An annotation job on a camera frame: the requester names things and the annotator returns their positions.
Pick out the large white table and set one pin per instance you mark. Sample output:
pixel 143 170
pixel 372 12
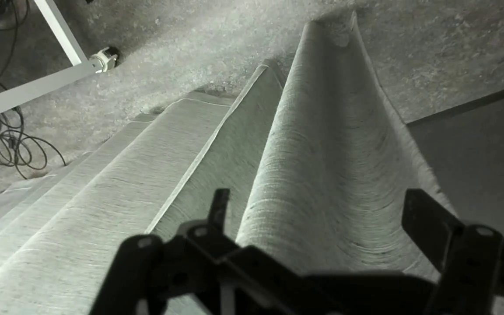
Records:
pixel 59 28

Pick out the grey fabric curtain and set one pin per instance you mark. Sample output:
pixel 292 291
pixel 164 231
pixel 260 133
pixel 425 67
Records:
pixel 322 175

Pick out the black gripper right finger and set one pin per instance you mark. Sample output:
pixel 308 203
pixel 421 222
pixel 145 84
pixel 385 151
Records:
pixel 479 268

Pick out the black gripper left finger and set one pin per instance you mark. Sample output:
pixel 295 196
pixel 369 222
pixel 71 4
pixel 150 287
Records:
pixel 175 268

